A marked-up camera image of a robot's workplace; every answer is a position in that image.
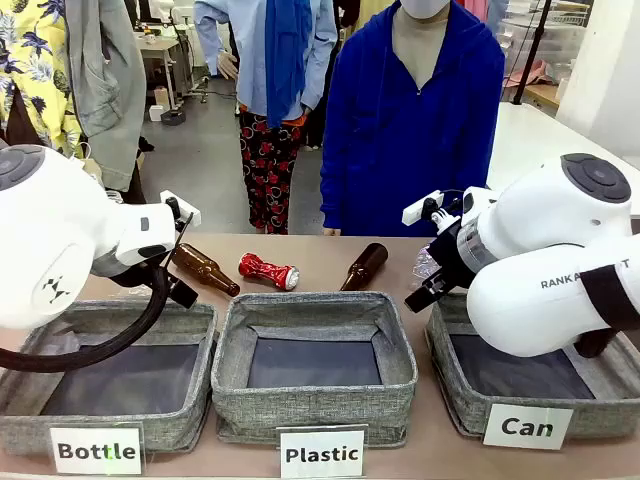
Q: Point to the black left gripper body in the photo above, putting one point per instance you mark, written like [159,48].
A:
[140,276]

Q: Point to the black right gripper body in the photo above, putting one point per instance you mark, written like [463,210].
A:
[457,260]

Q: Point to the clear plastic bottle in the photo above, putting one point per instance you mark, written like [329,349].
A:
[424,265]

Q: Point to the brown glass bottle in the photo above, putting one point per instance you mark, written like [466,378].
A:
[202,265]
[367,265]

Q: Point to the crushed red can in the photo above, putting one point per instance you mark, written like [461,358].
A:
[265,270]

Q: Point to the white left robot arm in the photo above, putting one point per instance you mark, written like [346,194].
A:
[55,235]

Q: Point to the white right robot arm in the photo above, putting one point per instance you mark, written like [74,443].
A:
[540,225]

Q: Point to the grey fabric basket can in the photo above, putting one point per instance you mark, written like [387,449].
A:
[450,370]

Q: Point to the grey fabric basket bottle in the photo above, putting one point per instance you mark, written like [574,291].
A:
[190,380]

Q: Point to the grey fabric basket plastic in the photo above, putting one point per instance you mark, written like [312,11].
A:
[310,415]

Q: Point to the white Can label sign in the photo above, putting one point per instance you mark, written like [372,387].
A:
[527,426]

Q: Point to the person's right hand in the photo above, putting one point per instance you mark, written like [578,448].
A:
[332,232]

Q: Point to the person in blue hoodie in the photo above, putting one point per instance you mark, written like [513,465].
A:
[400,150]

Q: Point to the white table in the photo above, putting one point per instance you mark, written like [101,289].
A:
[530,145]

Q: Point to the red floral black pants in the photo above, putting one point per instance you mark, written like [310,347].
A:
[270,175]

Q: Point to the black round floor device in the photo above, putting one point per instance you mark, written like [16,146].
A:
[173,118]

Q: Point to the small white box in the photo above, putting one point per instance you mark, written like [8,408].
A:
[156,113]

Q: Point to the white Bottle label sign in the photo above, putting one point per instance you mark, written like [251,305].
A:
[95,450]

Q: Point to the brown cardboard box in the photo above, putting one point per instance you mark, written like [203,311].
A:
[161,96]

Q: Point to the white Plastic label sign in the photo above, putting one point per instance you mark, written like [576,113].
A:
[322,454]

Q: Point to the grey hooded jacket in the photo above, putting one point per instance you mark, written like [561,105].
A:
[107,90]

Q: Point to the pink cloth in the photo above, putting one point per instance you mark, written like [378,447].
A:
[525,77]

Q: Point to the black stand pole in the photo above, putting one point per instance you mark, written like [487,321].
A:
[532,50]

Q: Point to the white background desk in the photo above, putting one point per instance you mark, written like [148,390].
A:
[160,50]

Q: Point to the yellow floral shirt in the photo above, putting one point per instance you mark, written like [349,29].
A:
[35,65]

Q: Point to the mannequin in light blue shirt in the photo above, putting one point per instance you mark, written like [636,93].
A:
[250,60]

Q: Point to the blue scarf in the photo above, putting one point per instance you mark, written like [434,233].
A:
[285,65]

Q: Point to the white face mask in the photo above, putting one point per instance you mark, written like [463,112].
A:
[425,6]

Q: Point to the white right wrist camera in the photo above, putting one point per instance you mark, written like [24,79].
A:
[415,212]

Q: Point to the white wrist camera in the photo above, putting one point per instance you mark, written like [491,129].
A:
[187,212]
[415,212]

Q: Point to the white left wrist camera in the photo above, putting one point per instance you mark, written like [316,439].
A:
[187,212]

